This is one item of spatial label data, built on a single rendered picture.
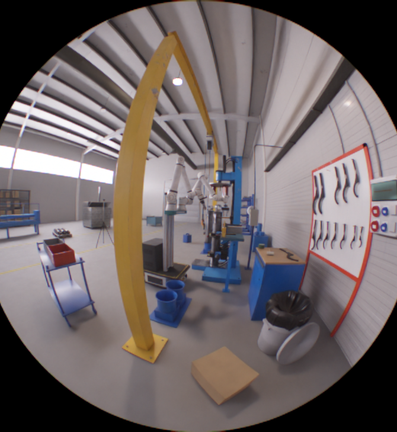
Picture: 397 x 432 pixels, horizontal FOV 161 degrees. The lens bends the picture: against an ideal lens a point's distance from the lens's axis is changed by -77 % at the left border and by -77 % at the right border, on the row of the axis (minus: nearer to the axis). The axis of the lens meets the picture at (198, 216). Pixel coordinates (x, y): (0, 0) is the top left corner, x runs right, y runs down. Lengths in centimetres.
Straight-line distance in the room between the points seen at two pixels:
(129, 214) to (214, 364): 136
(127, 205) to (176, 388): 163
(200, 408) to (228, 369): 48
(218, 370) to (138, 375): 76
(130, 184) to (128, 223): 26
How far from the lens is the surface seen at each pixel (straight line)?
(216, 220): 331
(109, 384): 171
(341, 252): 227
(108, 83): 584
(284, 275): 192
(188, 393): 158
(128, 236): 99
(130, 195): 98
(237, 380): 135
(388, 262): 184
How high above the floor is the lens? 153
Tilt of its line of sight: 3 degrees down
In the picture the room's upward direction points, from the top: 3 degrees clockwise
